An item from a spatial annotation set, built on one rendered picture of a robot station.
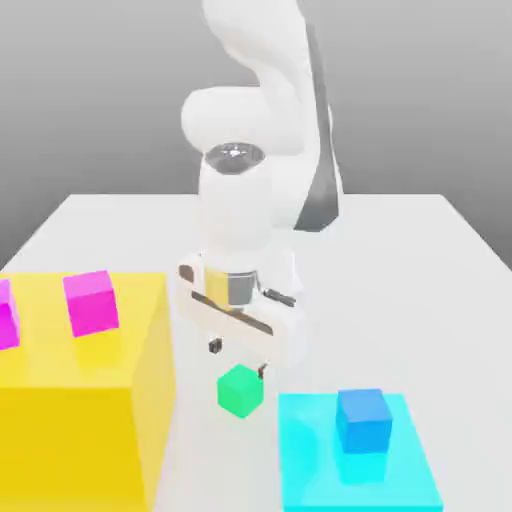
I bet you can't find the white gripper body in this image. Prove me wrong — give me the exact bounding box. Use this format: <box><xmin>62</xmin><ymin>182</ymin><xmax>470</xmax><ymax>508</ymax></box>
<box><xmin>177</xmin><ymin>284</ymin><xmax>307</xmax><ymax>370</ymax></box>

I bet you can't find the small green cube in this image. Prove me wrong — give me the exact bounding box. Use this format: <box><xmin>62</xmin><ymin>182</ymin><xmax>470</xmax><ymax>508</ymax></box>
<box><xmin>216</xmin><ymin>362</ymin><xmax>266</xmax><ymax>420</ymax></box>

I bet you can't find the small blue cube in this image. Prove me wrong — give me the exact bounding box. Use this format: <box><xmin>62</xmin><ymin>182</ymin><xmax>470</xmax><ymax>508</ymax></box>
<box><xmin>334</xmin><ymin>388</ymin><xmax>394</xmax><ymax>456</ymax></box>

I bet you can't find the small magenta cube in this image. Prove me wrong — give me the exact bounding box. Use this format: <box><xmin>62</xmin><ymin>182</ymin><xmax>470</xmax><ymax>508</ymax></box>
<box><xmin>0</xmin><ymin>278</ymin><xmax>22</xmax><ymax>352</ymax></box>
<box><xmin>62</xmin><ymin>269</ymin><xmax>121</xmax><ymax>339</ymax></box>

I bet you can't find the large cyan box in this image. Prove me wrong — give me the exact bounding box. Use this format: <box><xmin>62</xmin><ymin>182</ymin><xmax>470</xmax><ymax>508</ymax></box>
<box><xmin>277</xmin><ymin>392</ymin><xmax>445</xmax><ymax>512</ymax></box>

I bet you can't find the large yellow box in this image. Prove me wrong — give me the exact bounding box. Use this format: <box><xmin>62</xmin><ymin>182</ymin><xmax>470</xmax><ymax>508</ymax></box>
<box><xmin>0</xmin><ymin>272</ymin><xmax>178</xmax><ymax>512</ymax></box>

